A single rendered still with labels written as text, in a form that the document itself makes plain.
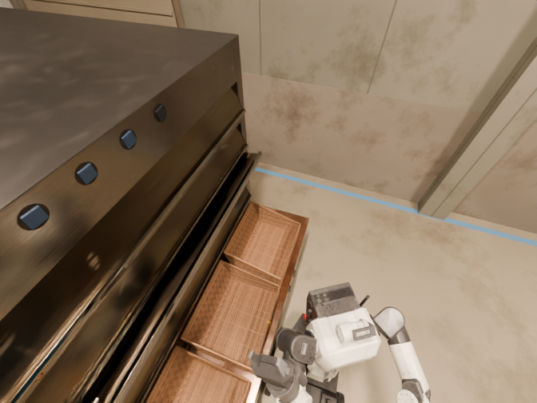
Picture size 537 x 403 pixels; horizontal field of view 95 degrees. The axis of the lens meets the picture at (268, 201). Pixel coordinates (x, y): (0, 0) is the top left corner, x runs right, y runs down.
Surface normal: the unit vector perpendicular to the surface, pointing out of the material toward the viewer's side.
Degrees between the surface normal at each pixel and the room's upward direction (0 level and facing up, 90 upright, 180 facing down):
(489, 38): 90
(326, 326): 0
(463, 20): 90
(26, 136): 0
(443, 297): 0
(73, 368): 70
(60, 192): 90
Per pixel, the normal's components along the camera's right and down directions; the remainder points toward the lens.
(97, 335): 0.89, 0.01
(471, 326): 0.00, -0.65
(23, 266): 0.94, 0.25
